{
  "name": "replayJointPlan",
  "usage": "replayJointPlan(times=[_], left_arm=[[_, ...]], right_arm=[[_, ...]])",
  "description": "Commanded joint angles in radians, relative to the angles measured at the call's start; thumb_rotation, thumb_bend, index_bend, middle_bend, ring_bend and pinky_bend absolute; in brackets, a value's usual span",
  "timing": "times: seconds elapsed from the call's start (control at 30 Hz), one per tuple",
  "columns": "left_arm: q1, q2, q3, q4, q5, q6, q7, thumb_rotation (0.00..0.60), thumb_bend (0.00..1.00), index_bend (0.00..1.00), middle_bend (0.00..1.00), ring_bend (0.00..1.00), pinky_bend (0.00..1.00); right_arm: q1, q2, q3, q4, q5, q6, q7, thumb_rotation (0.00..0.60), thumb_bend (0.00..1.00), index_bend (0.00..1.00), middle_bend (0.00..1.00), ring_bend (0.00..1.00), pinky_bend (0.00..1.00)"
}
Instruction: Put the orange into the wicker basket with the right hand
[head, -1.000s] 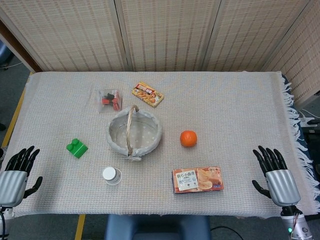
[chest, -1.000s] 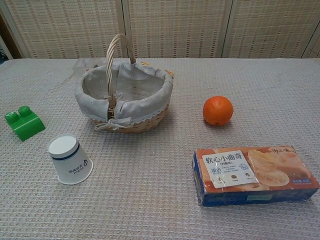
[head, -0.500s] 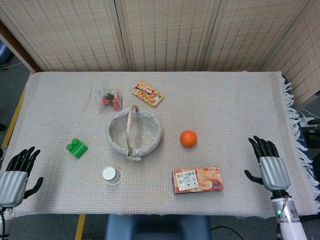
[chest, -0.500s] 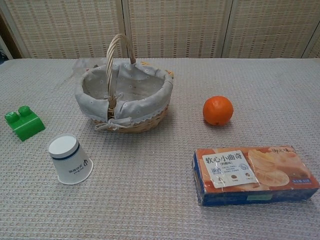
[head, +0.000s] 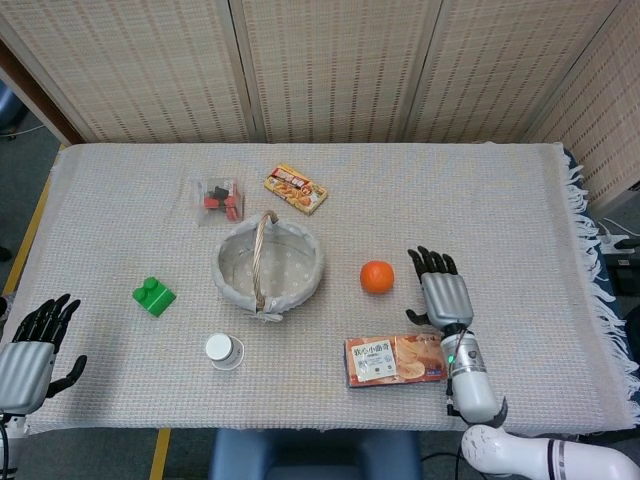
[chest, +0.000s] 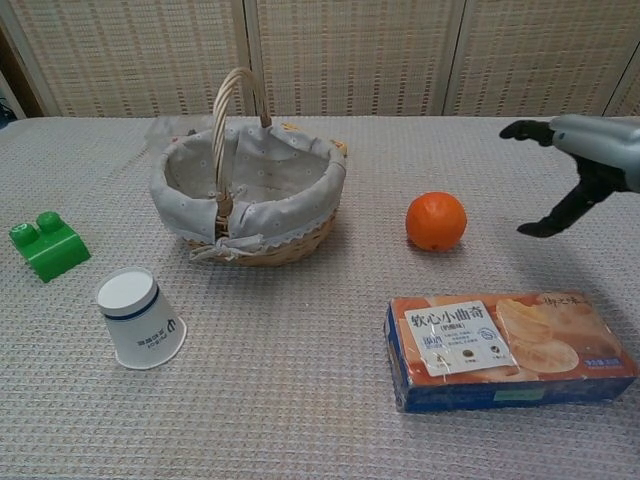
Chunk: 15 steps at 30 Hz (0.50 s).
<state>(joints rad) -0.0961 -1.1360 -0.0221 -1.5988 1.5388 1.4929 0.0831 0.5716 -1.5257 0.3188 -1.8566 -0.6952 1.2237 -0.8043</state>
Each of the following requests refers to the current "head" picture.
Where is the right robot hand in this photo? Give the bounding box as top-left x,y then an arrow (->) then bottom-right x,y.
405,245 -> 475,332

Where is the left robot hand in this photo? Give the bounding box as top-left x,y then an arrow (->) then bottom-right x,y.
0,293 -> 88,414

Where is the orange fruit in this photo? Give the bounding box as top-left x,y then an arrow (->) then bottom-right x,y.
360,259 -> 396,295

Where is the textured beige tablecloth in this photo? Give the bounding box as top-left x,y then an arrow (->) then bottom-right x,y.
0,142 -> 640,435

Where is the grey fabric-lined basket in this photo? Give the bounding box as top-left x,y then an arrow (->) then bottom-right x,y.
215,210 -> 324,322

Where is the orange cookie box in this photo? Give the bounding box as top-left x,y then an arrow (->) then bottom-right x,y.
343,333 -> 448,390

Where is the green toy building block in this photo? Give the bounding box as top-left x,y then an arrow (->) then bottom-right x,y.
132,276 -> 179,319

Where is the white power strip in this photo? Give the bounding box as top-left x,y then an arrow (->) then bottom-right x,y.
599,217 -> 632,256

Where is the yellow curry box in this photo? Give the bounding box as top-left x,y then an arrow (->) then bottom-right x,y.
263,162 -> 330,217

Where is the white paper cup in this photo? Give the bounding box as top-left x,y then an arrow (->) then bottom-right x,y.
204,333 -> 246,371

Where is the blue chair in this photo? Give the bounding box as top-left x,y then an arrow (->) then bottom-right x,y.
208,428 -> 423,480

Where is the clear bag of red blocks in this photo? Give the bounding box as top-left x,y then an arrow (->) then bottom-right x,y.
191,177 -> 247,227

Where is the woven folding screen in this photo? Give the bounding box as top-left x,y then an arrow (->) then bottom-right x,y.
0,0 -> 640,211

